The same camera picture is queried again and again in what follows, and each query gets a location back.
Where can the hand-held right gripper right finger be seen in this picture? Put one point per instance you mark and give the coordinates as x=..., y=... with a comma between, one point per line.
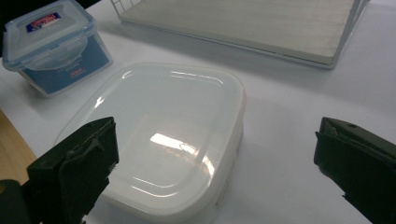
x=358, y=161

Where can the white lidded plastic container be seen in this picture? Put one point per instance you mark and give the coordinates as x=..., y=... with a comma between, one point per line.
x=162, y=109

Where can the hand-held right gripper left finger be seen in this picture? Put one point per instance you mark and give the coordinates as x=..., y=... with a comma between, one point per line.
x=71, y=174

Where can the clear container with blue label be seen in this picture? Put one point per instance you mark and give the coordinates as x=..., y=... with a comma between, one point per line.
x=46, y=34

